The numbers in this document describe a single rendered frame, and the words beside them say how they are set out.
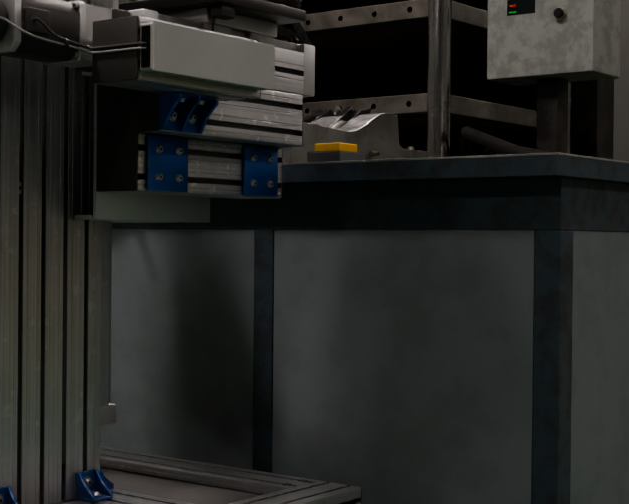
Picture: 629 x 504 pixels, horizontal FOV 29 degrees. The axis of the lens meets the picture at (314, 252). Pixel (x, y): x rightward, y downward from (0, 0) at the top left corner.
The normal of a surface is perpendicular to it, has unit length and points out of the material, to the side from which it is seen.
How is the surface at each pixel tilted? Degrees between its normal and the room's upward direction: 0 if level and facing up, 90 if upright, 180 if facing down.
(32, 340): 90
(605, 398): 90
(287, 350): 90
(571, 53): 90
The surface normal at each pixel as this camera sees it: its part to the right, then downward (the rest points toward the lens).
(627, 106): 0.80, 0.01
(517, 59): -0.62, 0.00
